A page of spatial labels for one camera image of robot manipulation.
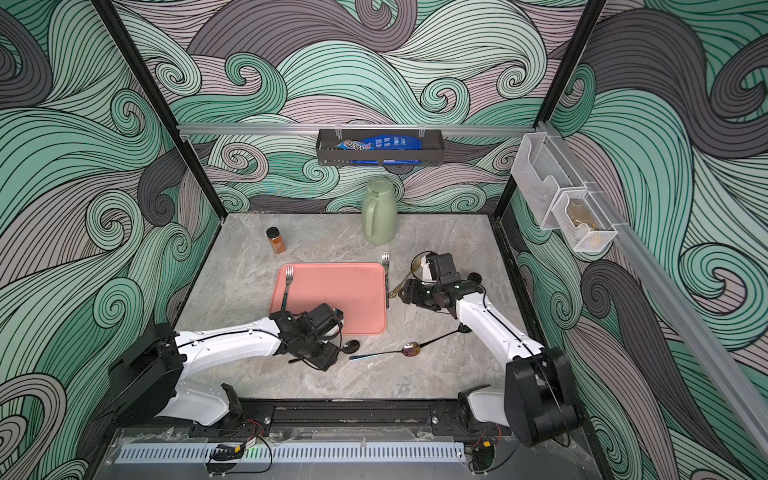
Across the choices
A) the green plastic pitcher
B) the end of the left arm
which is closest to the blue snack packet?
the green plastic pitcher

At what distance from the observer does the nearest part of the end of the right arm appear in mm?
618

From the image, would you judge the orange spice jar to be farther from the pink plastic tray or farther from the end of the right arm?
the end of the right arm

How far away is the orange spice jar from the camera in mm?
1034

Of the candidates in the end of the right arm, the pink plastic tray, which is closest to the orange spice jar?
the pink plastic tray

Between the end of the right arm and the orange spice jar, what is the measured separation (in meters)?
0.50
